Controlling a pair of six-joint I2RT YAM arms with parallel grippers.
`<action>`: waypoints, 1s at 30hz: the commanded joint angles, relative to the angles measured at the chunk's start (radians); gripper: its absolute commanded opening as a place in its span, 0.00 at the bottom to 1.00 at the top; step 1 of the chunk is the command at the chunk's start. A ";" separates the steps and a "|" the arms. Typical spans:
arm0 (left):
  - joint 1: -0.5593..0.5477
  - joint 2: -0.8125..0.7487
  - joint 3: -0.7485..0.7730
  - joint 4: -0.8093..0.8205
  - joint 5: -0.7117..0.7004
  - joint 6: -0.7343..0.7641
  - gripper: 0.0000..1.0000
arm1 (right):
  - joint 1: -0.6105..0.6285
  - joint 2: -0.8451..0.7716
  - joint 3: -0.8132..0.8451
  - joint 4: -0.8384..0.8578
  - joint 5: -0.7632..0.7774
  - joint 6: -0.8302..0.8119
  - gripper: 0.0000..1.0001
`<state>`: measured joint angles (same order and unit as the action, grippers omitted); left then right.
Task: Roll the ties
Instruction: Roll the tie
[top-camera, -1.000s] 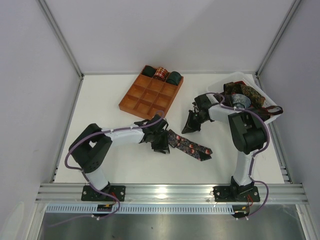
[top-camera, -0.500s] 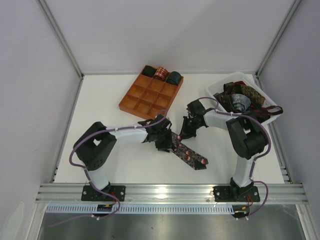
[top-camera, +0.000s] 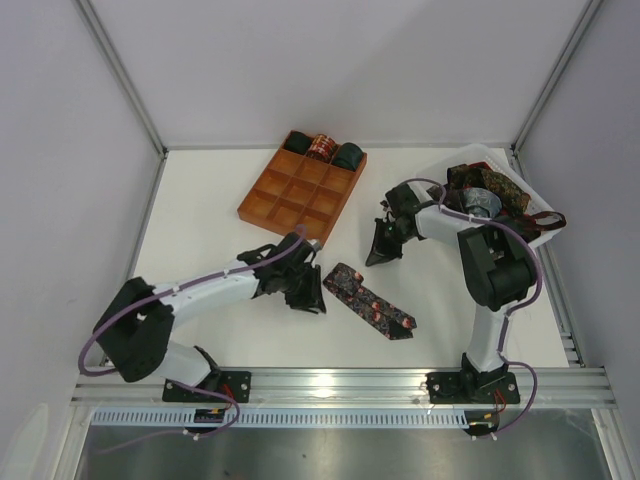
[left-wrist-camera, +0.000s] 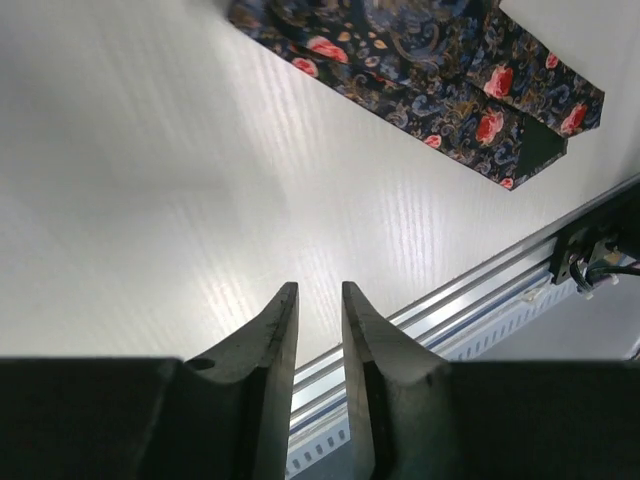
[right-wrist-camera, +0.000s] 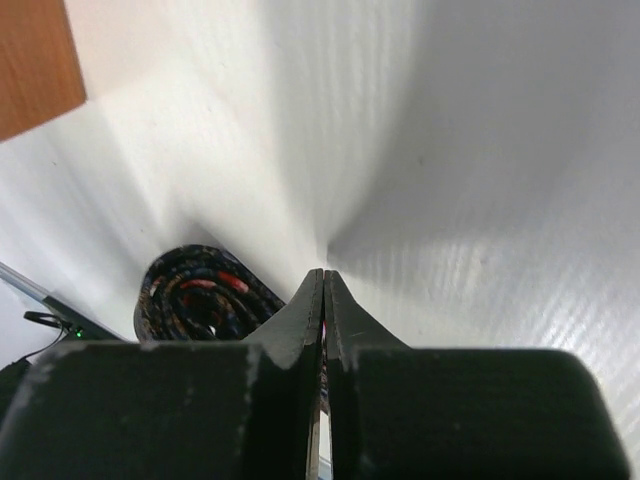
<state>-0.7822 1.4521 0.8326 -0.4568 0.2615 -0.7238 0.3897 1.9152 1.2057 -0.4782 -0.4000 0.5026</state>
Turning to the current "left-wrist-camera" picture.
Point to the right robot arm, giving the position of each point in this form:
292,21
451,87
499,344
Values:
627,243

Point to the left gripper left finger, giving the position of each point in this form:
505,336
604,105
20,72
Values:
224,414

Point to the navy floral tie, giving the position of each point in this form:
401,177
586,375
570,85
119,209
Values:
462,77

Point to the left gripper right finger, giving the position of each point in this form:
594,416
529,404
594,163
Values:
416,415

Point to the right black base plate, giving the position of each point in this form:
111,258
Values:
589,238

